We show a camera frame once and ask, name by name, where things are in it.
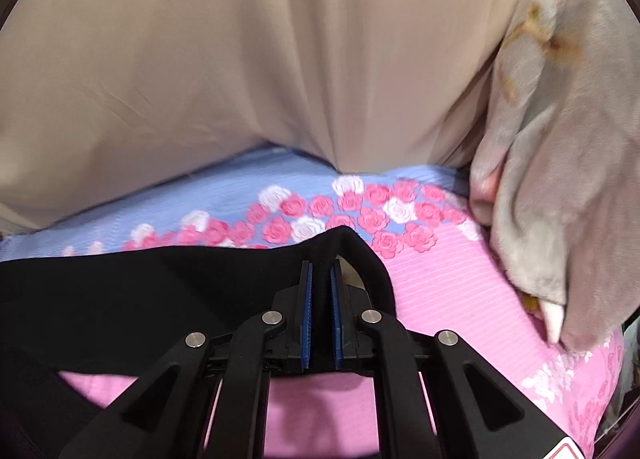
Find beige curtain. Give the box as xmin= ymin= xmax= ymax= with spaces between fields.
xmin=1 ymin=0 xmax=518 ymax=234

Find pink floral bed sheet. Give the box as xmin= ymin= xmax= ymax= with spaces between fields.
xmin=1 ymin=148 xmax=623 ymax=456

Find black pants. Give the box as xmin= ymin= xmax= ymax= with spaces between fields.
xmin=1 ymin=226 xmax=396 ymax=458

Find grey plush blanket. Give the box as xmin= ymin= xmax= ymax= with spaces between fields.
xmin=470 ymin=0 xmax=639 ymax=352

